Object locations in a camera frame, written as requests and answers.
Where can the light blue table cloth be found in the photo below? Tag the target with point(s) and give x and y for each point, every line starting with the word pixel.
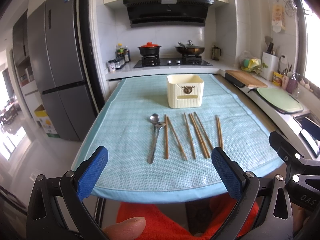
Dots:
pixel 124 128

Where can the yellow cardboard box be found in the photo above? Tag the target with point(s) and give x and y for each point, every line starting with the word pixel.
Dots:
pixel 45 122

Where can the green plastic cutting board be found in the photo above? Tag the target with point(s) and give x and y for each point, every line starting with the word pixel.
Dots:
pixel 280 100

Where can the black pot red lid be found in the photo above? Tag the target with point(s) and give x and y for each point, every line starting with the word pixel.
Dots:
pixel 149 49

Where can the hanging wall calendar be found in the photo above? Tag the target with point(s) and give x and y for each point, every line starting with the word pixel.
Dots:
pixel 278 18

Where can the grey double door refrigerator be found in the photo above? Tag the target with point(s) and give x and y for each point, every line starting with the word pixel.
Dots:
pixel 58 68

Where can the steel slotted spoon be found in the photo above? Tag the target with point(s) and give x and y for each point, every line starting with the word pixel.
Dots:
pixel 158 127

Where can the person's left hand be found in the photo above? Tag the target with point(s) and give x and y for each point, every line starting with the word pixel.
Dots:
pixel 129 229

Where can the cream utensil holder box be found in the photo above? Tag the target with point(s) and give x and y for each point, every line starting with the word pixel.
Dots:
pixel 184 91

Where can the wooden cutting board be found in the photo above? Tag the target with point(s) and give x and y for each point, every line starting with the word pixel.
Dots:
pixel 242 79

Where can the black range hood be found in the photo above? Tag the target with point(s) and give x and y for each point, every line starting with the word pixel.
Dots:
pixel 161 12

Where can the sauce bottles group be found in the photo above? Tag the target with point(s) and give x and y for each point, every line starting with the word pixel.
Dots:
pixel 124 52

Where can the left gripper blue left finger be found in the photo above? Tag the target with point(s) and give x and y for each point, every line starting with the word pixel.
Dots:
pixel 88 173

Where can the orange red clothing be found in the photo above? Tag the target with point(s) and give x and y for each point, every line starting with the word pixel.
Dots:
pixel 159 226

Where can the steel spoon round bowl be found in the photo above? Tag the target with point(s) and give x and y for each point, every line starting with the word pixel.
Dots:
pixel 154 119

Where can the glass french press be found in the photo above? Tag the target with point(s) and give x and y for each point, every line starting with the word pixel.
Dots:
pixel 216 53

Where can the pink cup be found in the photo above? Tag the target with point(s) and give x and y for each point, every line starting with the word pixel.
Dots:
pixel 284 82

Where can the black gas stove top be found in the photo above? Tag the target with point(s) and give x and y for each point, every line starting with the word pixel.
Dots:
pixel 184 60

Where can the wok with glass lid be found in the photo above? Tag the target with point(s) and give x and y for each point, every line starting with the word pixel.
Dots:
pixel 189 49

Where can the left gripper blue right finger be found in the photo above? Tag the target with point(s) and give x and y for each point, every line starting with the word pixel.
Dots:
pixel 230 173

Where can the yellow green cloth bundle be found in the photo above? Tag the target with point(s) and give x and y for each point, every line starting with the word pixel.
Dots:
pixel 251 65

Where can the white knife block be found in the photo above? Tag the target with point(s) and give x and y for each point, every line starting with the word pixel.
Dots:
pixel 269 65

